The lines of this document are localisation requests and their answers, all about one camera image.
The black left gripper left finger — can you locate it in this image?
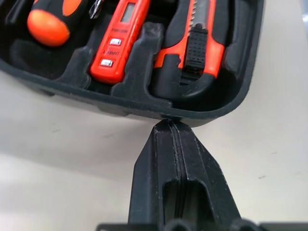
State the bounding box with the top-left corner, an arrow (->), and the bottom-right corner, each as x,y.
127,118 -> 181,228

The black handled long screwdriver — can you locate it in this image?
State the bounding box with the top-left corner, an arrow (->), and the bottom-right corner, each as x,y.
88,0 -> 102,20

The black plastic tool case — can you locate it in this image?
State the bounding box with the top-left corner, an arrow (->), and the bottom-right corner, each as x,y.
0,0 -> 266,128

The orange voltage tester pen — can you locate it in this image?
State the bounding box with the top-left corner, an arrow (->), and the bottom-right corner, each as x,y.
90,0 -> 152,85

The orange black screwdriver handle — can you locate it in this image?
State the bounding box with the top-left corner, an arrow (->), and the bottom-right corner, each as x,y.
26,0 -> 90,48

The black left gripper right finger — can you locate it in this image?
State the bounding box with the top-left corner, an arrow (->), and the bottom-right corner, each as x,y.
172,119 -> 242,228

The orange black utility knife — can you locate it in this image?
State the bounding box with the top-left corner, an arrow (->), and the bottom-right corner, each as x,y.
153,0 -> 226,97

